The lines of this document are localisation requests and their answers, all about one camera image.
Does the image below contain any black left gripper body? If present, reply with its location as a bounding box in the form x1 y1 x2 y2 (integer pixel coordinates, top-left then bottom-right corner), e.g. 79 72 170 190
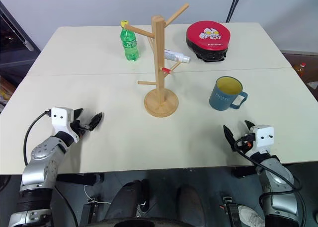
70 119 91 140

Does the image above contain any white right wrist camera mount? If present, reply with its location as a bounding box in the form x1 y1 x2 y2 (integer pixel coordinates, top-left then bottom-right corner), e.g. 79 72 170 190
249 124 275 158

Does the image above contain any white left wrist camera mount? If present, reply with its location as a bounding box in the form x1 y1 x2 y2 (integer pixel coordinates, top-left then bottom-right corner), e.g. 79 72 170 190
50 107 80 143

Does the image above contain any dark rounded shape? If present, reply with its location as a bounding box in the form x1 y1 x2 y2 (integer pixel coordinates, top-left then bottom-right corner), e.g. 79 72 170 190
106 179 151 221

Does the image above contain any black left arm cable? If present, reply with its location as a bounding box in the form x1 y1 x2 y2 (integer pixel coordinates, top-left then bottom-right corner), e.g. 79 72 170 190
23 109 52 167

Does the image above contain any white shoe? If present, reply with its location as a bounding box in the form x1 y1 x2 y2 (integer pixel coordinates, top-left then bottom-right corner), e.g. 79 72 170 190
237 205 266 227

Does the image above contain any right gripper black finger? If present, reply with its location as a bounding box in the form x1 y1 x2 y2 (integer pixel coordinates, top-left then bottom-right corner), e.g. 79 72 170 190
223 124 237 151
244 120 256 135

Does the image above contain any black ribbed pole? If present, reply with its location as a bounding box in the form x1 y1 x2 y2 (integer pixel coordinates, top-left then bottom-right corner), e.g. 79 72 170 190
225 0 243 23

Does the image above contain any blue mug with yellow inside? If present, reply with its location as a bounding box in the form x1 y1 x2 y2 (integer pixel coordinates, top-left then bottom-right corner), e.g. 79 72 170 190
208 76 249 112

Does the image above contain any wooden mug tree stand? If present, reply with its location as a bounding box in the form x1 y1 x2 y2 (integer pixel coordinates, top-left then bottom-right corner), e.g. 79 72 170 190
138 2 190 117

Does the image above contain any green plastic soda bottle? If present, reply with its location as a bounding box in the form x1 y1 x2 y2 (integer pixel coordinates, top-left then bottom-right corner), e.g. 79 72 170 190
120 20 141 63

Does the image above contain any thin white cable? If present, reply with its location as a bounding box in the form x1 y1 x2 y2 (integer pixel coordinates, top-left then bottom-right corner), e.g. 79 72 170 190
82 184 113 206

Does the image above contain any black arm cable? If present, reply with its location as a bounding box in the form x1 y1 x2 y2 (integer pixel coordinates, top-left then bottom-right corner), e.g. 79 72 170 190
23 109 52 167
234 137 307 227

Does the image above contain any dark metal shelf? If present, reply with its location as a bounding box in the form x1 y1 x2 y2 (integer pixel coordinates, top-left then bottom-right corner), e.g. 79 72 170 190
0 0 42 88

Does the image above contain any orange drink bottle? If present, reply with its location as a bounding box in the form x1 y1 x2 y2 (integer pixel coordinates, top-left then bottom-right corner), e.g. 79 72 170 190
292 62 308 79

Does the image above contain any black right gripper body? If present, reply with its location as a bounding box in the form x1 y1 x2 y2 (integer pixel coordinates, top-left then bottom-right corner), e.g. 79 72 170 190
234 133 255 153

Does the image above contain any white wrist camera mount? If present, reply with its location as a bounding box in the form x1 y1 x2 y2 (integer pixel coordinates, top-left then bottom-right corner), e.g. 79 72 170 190
50 107 80 143
249 124 275 158

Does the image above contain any yellow packaging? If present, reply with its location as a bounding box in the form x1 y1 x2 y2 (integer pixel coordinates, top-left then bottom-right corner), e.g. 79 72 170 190
0 76 16 107

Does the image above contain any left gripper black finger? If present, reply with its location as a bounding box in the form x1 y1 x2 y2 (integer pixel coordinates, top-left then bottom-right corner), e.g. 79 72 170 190
72 108 84 124
88 111 104 132

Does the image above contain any red cartoon punching pad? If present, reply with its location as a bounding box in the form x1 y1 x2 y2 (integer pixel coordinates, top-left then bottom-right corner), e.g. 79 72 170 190
185 20 232 63

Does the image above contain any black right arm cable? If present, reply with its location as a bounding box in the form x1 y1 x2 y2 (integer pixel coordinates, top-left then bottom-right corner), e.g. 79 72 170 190
234 137 307 227

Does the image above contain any white squeeze tube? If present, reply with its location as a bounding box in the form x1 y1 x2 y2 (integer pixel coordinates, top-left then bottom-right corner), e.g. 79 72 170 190
164 49 191 64

